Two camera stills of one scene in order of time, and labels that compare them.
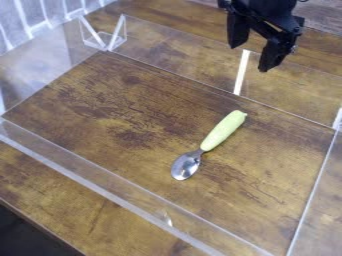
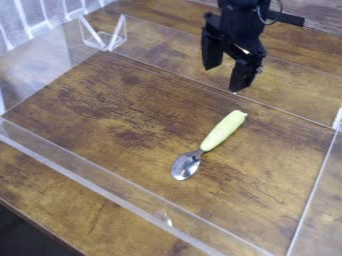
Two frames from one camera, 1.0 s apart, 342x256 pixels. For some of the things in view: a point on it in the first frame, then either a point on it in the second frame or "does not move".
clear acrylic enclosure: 151,144 does not move
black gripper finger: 238,29 to 212,49
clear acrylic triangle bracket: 104,41 does not move
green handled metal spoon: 188,162 does not move
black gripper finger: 275,51 to 246,69
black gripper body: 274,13 to 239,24
